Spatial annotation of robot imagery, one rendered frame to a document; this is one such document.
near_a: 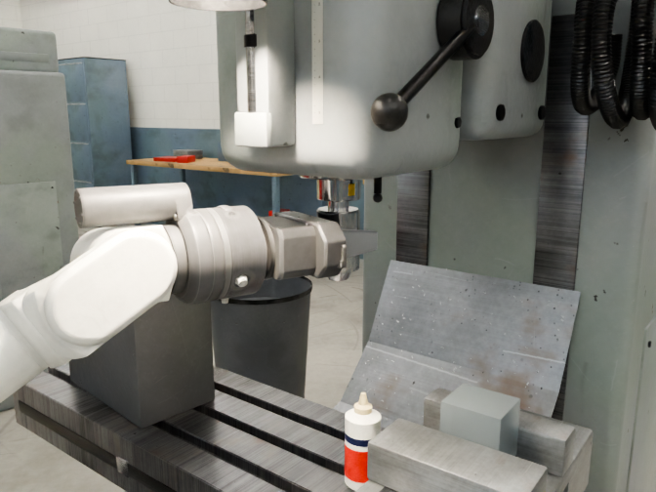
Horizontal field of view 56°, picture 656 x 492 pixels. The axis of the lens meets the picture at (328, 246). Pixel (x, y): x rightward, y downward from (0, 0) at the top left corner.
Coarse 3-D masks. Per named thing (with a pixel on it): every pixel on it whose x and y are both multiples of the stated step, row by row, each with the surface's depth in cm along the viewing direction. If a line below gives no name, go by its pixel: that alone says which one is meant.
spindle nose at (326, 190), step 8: (320, 184) 64; (328, 184) 63; (336, 184) 63; (344, 184) 63; (360, 184) 65; (320, 192) 64; (328, 192) 63; (336, 192) 63; (344, 192) 63; (328, 200) 63; (336, 200) 63; (344, 200) 63; (352, 200) 64
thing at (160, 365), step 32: (160, 320) 80; (192, 320) 84; (96, 352) 87; (128, 352) 80; (160, 352) 81; (192, 352) 85; (96, 384) 89; (128, 384) 81; (160, 384) 82; (192, 384) 86; (128, 416) 83; (160, 416) 83
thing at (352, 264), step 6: (342, 222) 64; (348, 222) 64; (354, 222) 64; (342, 228) 64; (348, 228) 64; (354, 228) 64; (348, 258) 65; (354, 258) 65; (348, 264) 65; (354, 264) 65; (342, 270) 65; (348, 270) 65; (354, 270) 66
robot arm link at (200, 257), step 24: (96, 192) 51; (120, 192) 52; (144, 192) 53; (168, 192) 54; (96, 216) 51; (120, 216) 52; (144, 216) 54; (168, 216) 55; (192, 216) 55; (96, 240) 52; (168, 240) 53; (192, 240) 53; (216, 240) 54; (192, 264) 53; (216, 264) 54; (192, 288) 54; (216, 288) 55
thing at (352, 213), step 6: (318, 210) 65; (324, 210) 65; (330, 210) 65; (336, 210) 65; (342, 210) 65; (348, 210) 65; (354, 210) 65; (318, 216) 65; (324, 216) 64; (330, 216) 64; (336, 216) 63; (342, 216) 63; (348, 216) 64; (354, 216) 64
